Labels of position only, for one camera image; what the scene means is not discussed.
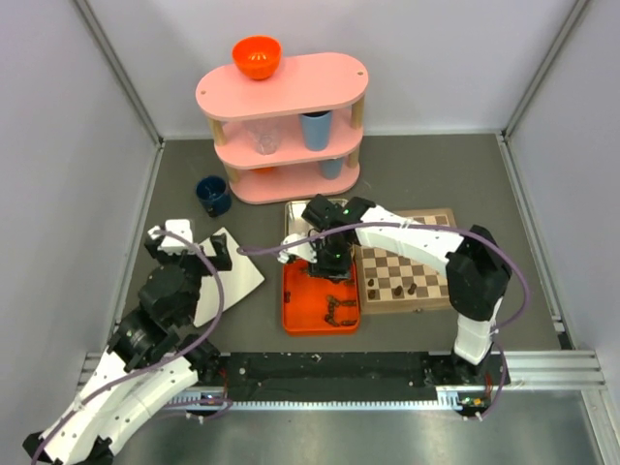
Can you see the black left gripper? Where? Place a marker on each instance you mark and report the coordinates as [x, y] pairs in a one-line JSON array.
[[222, 259]]

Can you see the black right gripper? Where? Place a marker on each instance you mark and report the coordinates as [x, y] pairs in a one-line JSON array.
[[323, 269]]

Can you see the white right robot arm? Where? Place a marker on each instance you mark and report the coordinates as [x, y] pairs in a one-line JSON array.
[[477, 277]]

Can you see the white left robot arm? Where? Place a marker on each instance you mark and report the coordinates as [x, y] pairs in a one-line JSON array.
[[146, 362]]

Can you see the wooden chess board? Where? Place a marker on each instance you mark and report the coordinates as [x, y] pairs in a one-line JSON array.
[[412, 281]]

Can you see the orange tin box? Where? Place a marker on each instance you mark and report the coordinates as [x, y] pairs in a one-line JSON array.
[[313, 306]]

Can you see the white paper sheet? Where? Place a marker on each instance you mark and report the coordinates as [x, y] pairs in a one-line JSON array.
[[238, 283]]

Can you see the dark blue mug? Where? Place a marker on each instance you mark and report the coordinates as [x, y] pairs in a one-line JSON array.
[[213, 193]]

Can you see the blue cup bottom shelf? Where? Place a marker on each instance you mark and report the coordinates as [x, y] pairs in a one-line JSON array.
[[331, 169]]

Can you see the blue cup shelf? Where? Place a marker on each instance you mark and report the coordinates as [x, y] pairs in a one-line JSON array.
[[315, 127], [331, 169]]

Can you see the pink three-tier shelf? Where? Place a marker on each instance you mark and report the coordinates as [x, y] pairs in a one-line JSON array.
[[305, 83]]

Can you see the blue cup middle shelf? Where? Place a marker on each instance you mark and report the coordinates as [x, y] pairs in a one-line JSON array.
[[315, 127]]

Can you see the clear glass cup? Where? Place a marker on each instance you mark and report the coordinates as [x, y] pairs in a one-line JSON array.
[[265, 134]]

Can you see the orange bowl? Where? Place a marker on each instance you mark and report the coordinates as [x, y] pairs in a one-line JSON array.
[[257, 57]]

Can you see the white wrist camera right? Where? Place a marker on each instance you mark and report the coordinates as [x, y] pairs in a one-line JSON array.
[[296, 246]]

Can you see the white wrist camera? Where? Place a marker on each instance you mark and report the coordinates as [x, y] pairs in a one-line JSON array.
[[296, 246], [164, 237]]

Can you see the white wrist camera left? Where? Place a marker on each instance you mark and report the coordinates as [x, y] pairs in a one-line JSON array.
[[164, 237]]

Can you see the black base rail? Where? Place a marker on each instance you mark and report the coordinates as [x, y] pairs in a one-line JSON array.
[[348, 377]]

